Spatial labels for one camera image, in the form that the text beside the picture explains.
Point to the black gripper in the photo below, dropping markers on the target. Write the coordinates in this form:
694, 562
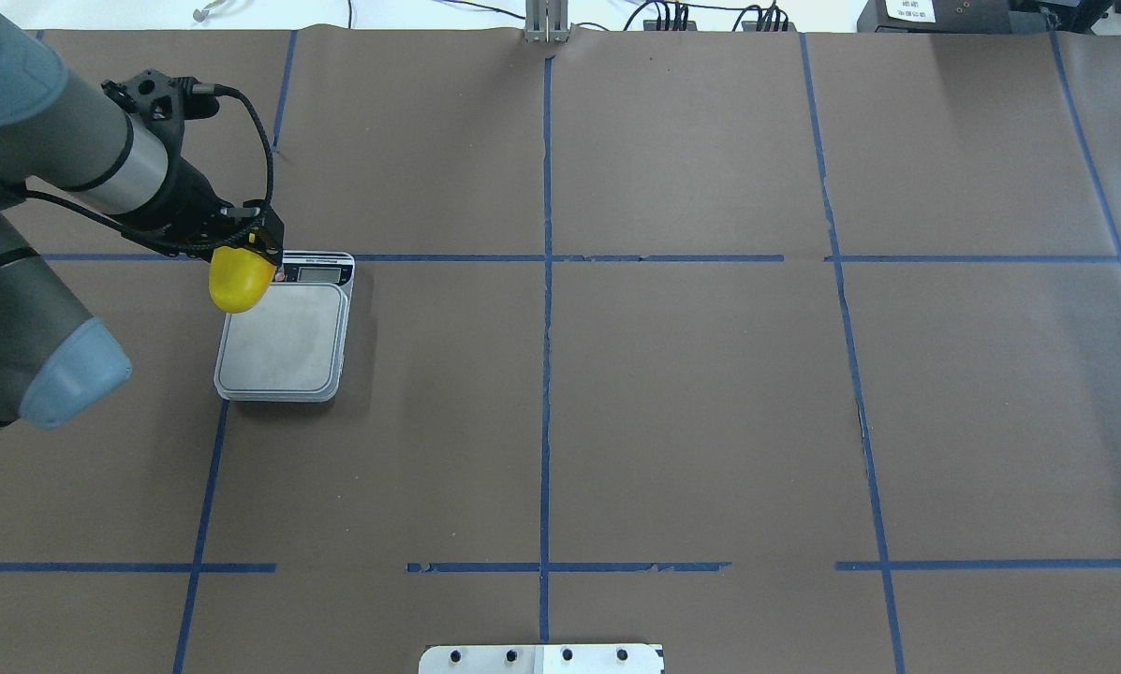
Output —
188, 198

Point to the yellow mango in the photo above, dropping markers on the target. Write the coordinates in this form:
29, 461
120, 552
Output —
238, 278

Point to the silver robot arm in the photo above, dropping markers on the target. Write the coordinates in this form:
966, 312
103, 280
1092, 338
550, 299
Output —
111, 153

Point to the silver digital kitchen scale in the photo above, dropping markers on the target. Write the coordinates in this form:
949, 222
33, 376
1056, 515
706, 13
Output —
290, 347

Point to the upper orange black connector module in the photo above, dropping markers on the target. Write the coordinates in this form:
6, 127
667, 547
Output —
671, 17

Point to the brown paper table cover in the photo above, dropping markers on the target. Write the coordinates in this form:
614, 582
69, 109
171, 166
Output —
792, 354

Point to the black box with label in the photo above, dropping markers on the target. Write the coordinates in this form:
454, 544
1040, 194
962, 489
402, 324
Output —
949, 17

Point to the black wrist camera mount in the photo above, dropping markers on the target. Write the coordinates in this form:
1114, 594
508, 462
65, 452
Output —
164, 104

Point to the aluminium frame post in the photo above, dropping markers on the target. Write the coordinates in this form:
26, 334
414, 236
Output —
547, 21

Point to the white camera pillar with base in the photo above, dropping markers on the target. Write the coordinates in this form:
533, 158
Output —
544, 658

